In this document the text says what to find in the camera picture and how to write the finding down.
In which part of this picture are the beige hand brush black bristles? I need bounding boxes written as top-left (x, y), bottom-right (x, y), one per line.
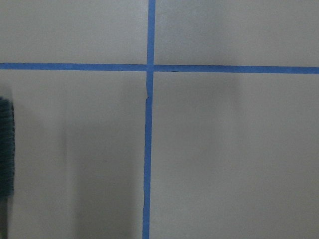
top-left (0, 97), bottom-right (15, 200)

